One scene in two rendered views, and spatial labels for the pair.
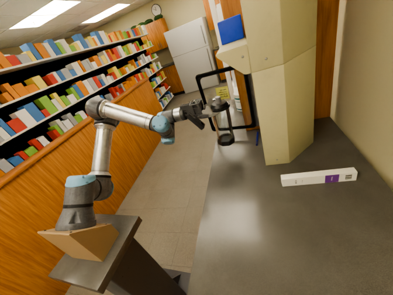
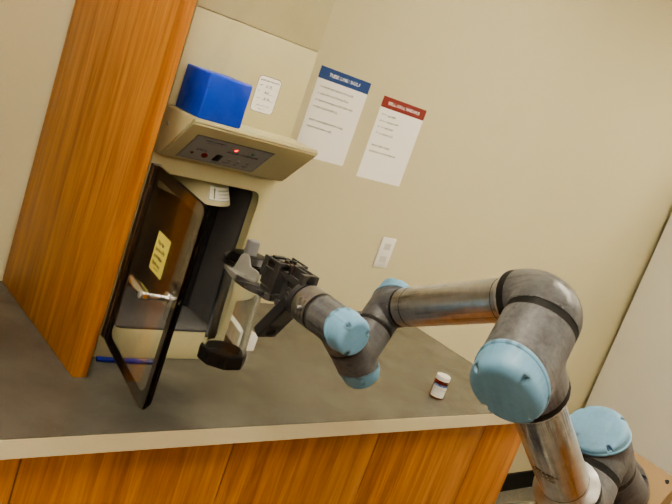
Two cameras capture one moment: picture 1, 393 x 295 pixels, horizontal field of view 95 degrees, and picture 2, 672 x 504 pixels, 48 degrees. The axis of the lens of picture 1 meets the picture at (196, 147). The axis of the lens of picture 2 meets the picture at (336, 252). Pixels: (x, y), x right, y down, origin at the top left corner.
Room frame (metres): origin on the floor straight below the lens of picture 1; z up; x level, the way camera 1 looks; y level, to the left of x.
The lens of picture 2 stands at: (2.21, 0.56, 1.65)
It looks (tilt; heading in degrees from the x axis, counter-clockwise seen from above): 12 degrees down; 203
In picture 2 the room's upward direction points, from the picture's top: 20 degrees clockwise
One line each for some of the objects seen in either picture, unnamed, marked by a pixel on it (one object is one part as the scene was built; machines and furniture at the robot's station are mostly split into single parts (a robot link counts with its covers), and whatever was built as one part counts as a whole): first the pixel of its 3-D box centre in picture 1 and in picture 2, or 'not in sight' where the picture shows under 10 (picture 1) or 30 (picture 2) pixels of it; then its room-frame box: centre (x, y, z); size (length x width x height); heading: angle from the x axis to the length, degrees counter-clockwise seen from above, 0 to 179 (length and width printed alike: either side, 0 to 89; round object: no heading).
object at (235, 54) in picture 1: (234, 55); (239, 151); (0.84, -0.31, 1.46); 0.32 x 0.12 x 0.10; 157
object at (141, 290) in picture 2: not in sight; (148, 289); (1.11, -0.23, 1.20); 0.10 x 0.05 x 0.03; 57
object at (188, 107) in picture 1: (192, 110); (288, 286); (0.93, -0.06, 1.27); 0.12 x 0.08 x 0.09; 66
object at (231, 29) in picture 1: (231, 29); (213, 96); (0.93, -0.35, 1.56); 0.10 x 0.10 x 0.09; 67
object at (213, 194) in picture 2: not in sight; (196, 182); (0.76, -0.44, 1.34); 0.18 x 0.18 x 0.05
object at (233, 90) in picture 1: (226, 102); (151, 281); (1.05, -0.28, 1.19); 0.30 x 0.01 x 0.40; 57
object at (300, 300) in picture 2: (179, 114); (310, 306); (0.96, 0.02, 1.26); 0.08 x 0.05 x 0.08; 156
